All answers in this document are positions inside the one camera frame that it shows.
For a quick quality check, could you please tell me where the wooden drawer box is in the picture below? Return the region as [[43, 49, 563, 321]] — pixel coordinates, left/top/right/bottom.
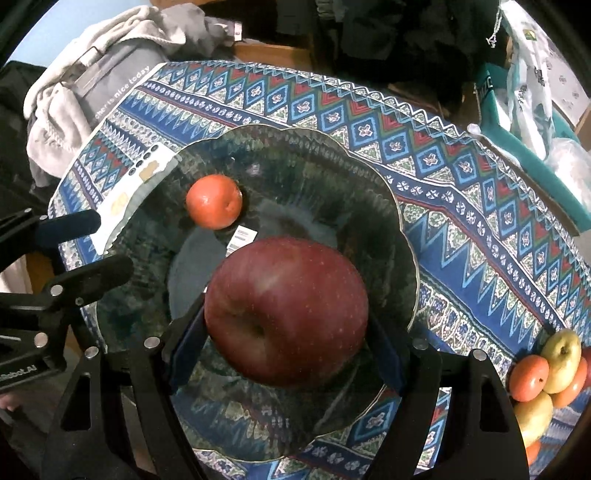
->
[[231, 39, 315, 70]]

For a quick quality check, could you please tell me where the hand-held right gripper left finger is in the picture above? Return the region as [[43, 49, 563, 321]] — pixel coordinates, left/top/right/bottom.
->
[[41, 291, 208, 480]]

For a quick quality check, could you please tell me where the white printed plastic bag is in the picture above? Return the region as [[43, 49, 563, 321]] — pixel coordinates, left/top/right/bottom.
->
[[501, 2, 580, 158]]

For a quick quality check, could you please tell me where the blue patterned tablecloth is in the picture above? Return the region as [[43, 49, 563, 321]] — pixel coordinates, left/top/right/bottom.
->
[[48, 61, 591, 480]]

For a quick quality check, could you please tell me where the black bag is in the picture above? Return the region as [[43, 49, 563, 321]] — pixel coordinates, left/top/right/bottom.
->
[[0, 60, 51, 217]]

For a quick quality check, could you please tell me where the dark glass plate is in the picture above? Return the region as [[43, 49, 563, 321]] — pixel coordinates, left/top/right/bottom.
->
[[95, 124, 421, 463]]

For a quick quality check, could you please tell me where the gray fabric bag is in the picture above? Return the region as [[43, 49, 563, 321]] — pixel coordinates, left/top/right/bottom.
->
[[60, 39, 167, 134]]

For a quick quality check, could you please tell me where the yellow-green apple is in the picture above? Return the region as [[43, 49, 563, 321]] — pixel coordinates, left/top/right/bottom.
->
[[540, 329, 583, 394]]

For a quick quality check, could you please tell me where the yellow apple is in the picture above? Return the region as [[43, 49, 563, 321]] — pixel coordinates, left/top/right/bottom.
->
[[513, 391, 554, 448]]

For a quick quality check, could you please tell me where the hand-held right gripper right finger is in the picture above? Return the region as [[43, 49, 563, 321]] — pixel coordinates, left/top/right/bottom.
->
[[362, 318, 529, 480]]

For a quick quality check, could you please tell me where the gray sweater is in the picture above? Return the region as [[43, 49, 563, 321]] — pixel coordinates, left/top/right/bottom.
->
[[157, 4, 241, 58]]

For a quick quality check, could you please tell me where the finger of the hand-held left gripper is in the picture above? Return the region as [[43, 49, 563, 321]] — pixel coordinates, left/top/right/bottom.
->
[[0, 209, 102, 274], [0, 255, 134, 335]]

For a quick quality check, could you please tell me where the clear plastic bag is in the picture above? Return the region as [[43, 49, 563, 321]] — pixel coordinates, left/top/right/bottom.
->
[[542, 136, 591, 199]]

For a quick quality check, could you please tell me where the red apple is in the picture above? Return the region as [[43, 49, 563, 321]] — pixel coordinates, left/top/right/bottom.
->
[[204, 237, 370, 387]]

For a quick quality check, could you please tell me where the white dotted paper card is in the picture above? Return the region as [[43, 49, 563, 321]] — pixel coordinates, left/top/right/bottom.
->
[[89, 144, 182, 256]]

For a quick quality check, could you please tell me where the teal plastic bin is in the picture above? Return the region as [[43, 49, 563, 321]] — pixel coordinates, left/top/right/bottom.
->
[[475, 62, 591, 232]]

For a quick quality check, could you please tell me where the white grey clothes pile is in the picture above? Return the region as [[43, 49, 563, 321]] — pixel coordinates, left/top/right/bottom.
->
[[24, 7, 162, 185]]

